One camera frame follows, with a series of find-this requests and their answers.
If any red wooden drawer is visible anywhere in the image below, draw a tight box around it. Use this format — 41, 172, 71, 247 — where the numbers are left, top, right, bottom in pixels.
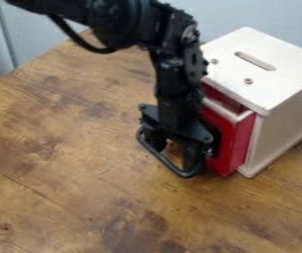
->
202, 83, 255, 176

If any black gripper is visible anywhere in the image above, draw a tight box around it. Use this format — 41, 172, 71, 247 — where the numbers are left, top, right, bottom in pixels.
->
140, 87, 214, 173

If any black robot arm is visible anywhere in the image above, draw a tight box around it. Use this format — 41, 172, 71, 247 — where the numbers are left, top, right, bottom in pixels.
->
5, 0, 214, 178

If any black metal drawer handle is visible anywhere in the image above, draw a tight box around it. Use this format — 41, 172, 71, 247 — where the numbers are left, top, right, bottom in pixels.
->
136, 127, 203, 179

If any white wooden drawer cabinet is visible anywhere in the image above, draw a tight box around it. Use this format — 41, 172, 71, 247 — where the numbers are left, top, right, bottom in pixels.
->
202, 27, 302, 178

